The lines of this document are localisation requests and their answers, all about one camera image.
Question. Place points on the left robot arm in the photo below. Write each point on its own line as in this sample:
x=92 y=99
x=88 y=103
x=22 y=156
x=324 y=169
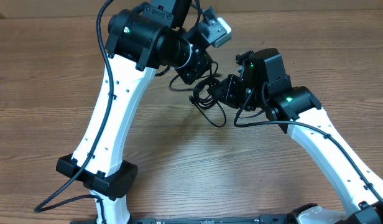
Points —
x=140 y=40

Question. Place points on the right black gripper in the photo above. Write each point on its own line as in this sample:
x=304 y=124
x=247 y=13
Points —
x=228 y=85

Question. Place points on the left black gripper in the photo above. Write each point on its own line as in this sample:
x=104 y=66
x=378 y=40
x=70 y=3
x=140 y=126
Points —
x=201 y=65

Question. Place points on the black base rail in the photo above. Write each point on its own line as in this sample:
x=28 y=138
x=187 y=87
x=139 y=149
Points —
x=207 y=220

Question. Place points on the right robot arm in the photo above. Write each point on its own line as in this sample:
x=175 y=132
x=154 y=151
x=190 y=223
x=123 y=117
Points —
x=263 y=94

